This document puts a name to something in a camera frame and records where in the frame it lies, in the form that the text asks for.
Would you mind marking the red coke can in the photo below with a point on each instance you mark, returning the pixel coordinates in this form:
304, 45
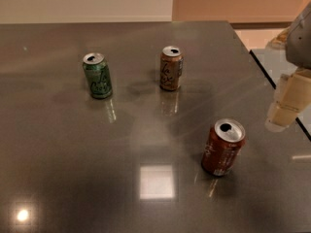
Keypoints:
226, 138

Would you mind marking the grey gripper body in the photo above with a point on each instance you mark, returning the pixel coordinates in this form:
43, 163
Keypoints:
299, 46

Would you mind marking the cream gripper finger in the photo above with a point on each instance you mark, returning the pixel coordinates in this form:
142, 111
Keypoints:
291, 97

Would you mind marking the orange LaCroix can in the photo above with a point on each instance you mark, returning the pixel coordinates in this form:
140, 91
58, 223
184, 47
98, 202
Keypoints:
171, 67

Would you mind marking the green LaCroix can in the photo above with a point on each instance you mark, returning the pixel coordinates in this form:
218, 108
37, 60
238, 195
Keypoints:
97, 75

